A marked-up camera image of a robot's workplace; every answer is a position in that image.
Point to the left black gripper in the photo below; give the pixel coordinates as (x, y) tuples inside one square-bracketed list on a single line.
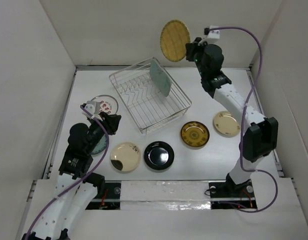
[(110, 122)]

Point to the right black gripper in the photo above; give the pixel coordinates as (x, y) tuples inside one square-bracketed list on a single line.
[(194, 47)]

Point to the white plate with red characters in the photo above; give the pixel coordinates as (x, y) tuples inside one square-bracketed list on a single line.
[(105, 103)]

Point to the bamboo pattern round plate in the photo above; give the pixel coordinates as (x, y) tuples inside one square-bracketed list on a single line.
[(174, 36)]

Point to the light green rectangular tray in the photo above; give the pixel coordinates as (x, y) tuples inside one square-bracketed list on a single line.
[(160, 78)]

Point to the glossy black plate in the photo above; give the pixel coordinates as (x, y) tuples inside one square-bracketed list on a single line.
[(159, 156)]

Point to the cream plate with brown flowers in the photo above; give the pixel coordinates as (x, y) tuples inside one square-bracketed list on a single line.
[(225, 123)]

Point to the yellow brown patterned plate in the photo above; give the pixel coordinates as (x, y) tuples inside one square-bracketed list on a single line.
[(195, 134)]

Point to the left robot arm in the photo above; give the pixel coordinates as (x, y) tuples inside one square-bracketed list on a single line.
[(77, 184)]

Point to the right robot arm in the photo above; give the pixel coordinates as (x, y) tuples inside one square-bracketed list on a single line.
[(258, 133)]

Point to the blue green patterned plate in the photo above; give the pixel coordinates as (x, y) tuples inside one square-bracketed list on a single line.
[(101, 146)]

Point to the cream plate with black patch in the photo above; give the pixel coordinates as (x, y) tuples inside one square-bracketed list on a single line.
[(125, 157)]

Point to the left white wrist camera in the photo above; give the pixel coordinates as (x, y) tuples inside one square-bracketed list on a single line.
[(92, 108)]

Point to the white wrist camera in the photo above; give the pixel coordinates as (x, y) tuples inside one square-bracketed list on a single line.
[(212, 34), (92, 108)]

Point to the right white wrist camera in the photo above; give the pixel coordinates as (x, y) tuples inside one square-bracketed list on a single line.
[(212, 34)]

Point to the wire dish rack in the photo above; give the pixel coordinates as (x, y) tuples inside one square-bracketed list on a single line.
[(147, 106)]

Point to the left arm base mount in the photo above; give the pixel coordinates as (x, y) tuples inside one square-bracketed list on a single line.
[(108, 199)]

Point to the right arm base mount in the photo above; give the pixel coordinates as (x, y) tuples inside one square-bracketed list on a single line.
[(223, 199)]

